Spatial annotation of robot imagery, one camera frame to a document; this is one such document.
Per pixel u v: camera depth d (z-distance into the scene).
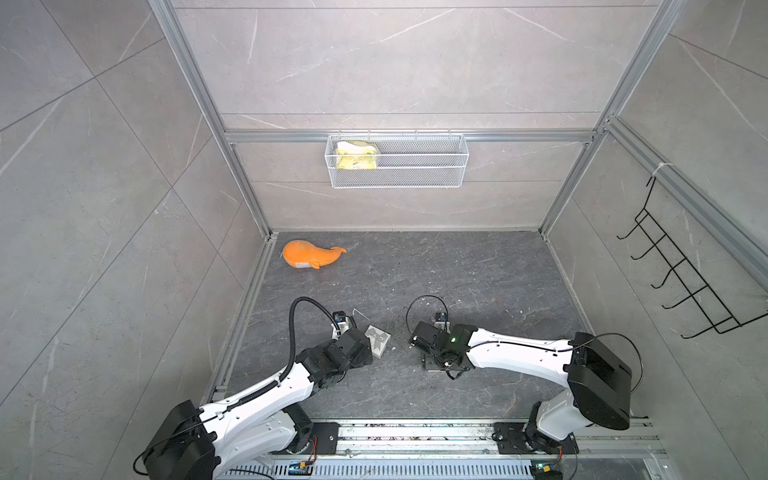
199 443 0.40
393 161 1.01
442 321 0.77
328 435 0.73
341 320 0.73
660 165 0.70
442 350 0.60
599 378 0.42
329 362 0.60
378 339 0.88
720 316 0.59
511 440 0.73
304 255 1.05
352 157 0.87
